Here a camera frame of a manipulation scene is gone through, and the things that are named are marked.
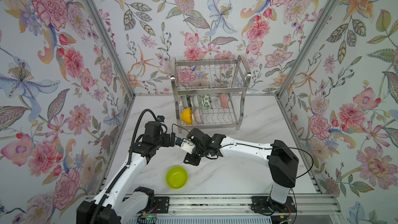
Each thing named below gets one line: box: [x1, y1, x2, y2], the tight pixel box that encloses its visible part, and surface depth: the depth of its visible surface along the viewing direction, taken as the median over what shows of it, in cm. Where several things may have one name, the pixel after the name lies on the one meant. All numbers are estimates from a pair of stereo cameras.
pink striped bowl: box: [193, 107, 205, 124], surface depth 97 cm
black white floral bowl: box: [220, 92, 229, 109], surface depth 106 cm
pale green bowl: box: [192, 94, 204, 110], surface depth 106 cm
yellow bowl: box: [180, 107, 193, 125], surface depth 97 cm
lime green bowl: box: [165, 165, 189, 190], surface depth 82 cm
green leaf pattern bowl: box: [201, 93, 213, 110], surface depth 106 cm
